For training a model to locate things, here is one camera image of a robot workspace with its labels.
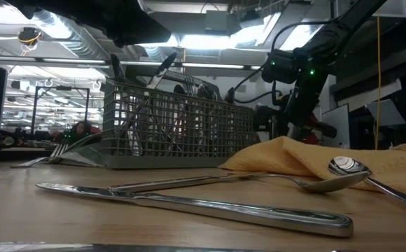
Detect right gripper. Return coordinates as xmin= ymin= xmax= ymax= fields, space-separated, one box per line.
xmin=283 ymin=68 xmax=339 ymax=140

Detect black ceiling device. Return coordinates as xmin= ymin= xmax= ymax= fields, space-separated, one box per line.
xmin=16 ymin=26 xmax=43 ymax=47

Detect person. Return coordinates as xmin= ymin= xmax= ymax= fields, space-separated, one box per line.
xmin=70 ymin=120 xmax=94 ymax=139

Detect grey mesh cutlery basket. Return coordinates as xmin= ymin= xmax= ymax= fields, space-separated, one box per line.
xmin=101 ymin=68 xmax=256 ymax=170

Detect ceiling light panel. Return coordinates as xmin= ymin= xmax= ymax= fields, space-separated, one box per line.
xmin=138 ymin=33 xmax=270 ymax=50

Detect yellow cable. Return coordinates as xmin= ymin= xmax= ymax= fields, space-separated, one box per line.
xmin=373 ymin=15 xmax=383 ymax=151

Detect grey checked cloth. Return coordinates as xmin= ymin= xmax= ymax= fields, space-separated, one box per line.
xmin=50 ymin=131 xmax=106 ymax=168

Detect white panel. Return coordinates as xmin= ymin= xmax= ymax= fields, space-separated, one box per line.
xmin=321 ymin=103 xmax=351 ymax=148
xmin=365 ymin=98 xmax=406 ymax=127

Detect white slanted board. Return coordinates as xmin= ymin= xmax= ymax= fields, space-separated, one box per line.
xmin=334 ymin=78 xmax=403 ymax=113

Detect black frame clamp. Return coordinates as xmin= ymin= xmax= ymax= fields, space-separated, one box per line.
xmin=253 ymin=104 xmax=281 ymax=139

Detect black metal frame stand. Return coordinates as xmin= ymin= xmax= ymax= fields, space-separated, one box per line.
xmin=31 ymin=85 xmax=91 ymax=132

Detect grey ceiling box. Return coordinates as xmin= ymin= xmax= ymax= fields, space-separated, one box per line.
xmin=204 ymin=9 xmax=229 ymax=33

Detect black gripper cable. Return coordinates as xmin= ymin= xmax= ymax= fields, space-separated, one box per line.
xmin=223 ymin=20 xmax=333 ymax=105

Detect yellow cloth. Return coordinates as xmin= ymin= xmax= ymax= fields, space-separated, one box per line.
xmin=218 ymin=135 xmax=406 ymax=201

